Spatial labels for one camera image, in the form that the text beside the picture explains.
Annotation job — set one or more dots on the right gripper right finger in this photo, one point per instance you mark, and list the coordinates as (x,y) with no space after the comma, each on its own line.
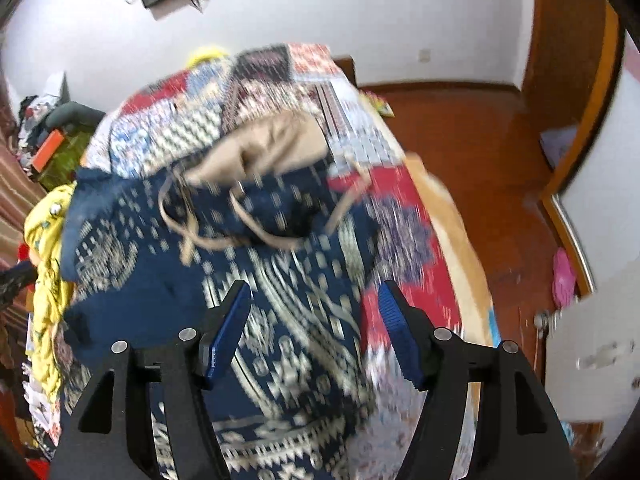
(518,434)

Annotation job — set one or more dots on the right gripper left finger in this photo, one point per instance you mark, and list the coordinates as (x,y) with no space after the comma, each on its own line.
(110,434)

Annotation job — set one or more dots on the navy patterned hooded garment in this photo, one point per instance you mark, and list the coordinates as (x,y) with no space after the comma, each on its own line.
(150,256)

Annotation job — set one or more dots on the clutter pile of clothes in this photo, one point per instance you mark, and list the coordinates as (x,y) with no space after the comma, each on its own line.
(33,114)

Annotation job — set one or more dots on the yellow cartoon blanket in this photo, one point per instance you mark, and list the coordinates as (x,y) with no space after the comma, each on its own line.
(43,229)

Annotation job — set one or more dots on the striped red curtain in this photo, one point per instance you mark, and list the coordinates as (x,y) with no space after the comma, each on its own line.
(18,193)

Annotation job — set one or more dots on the orange box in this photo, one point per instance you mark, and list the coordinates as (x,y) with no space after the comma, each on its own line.
(47,150)

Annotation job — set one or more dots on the pink slipper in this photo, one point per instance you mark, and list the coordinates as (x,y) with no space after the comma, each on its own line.
(564,279)

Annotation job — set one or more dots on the dark grey cushion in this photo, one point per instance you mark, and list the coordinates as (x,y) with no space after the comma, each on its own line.
(73,113)

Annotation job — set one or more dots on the patchwork bed cover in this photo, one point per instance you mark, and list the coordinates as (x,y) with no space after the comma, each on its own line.
(422,242)

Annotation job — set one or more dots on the white sliding door with hearts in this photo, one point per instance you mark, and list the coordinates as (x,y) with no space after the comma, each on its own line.
(600,202)

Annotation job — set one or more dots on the wooden wardrobe with door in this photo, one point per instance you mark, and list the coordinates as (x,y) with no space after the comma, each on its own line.
(574,59)

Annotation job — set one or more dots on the yellow curved bed rail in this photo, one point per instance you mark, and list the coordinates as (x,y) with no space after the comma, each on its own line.
(204,54)

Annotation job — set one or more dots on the white wall socket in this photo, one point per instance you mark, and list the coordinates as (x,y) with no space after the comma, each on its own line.
(424,55)

